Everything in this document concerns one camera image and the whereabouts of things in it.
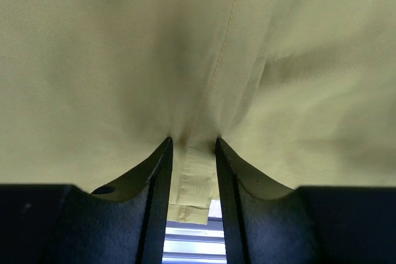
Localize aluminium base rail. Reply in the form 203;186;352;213
162;200;227;263

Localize yellow-green trousers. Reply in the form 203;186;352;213
1;0;395;224

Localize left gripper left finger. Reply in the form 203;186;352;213
1;138;173;263

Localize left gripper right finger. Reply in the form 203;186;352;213
215;139;395;263

